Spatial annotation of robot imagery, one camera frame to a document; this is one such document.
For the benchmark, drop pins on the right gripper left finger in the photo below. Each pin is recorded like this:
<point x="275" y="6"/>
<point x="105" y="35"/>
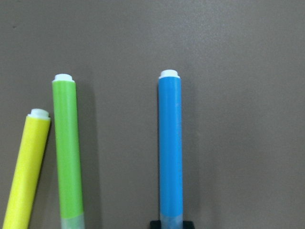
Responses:
<point x="155" y="224"/>

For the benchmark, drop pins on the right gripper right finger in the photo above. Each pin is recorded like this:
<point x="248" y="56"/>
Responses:
<point x="188" y="225"/>

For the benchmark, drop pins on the blue marker pen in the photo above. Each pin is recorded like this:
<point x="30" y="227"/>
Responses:
<point x="170" y="150"/>

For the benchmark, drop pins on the green marker pen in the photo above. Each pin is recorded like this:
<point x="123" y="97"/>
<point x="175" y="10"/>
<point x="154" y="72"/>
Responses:
<point x="68" y="151"/>

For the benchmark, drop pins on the yellow marker pen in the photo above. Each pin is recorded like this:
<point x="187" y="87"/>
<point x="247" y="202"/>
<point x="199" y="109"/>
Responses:
<point x="27" y="170"/>

